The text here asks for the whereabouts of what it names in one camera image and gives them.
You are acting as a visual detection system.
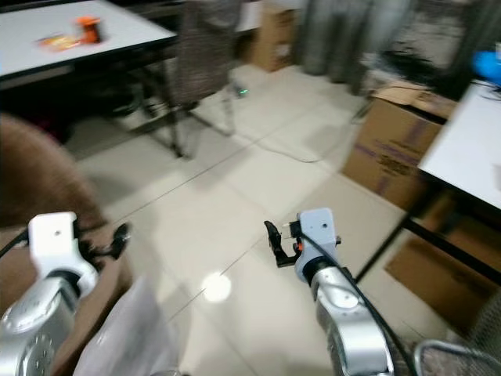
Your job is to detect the orange snack packet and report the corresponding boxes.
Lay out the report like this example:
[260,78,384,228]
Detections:
[36,32,83,52]

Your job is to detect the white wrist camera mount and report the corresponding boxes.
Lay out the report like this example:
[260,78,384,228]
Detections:
[28,211,88,287]
[293,207,342,283]

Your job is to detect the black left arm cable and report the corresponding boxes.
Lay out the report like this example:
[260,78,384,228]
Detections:
[0,228,32,259]

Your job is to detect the small brown cardboard box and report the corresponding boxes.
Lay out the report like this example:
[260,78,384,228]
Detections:
[248,3,300,74]

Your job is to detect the brown fabric sofa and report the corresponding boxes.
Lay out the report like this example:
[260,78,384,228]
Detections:
[0,113,135,376]

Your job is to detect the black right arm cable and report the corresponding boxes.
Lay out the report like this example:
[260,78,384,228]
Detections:
[297,233,417,376]

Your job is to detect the white table with black frame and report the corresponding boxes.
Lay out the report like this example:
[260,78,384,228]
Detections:
[0,0,178,85]

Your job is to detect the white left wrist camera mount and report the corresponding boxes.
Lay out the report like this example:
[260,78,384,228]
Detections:
[28,211,88,287]

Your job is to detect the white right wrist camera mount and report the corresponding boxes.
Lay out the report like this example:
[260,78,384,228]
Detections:
[293,207,342,283]

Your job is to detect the white translucent sheet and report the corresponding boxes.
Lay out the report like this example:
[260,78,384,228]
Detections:
[73,276,182,376]

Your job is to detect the orange round container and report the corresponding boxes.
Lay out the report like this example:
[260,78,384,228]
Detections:
[75,16,106,45]

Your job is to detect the grey curtain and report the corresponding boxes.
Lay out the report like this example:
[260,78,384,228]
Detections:
[297,0,443,89]

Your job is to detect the blue object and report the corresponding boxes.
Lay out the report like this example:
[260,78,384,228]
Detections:
[472,49,501,85]

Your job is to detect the cardboard box with purple print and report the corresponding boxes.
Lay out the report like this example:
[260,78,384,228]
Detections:
[342,80,460,212]

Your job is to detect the brown patterned chair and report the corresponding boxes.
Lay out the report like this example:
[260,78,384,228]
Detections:
[149,0,245,159]

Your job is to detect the metal frame chair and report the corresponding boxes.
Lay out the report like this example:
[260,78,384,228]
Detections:
[413,312,501,376]

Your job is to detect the plain brown cardboard box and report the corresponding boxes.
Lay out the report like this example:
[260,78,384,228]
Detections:
[384,210,501,334]

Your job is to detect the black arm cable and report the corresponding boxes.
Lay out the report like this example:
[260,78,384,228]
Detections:
[0,228,32,259]
[297,233,417,376]

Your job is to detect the white table with black legs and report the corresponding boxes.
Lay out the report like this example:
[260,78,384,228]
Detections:
[354,78,501,284]

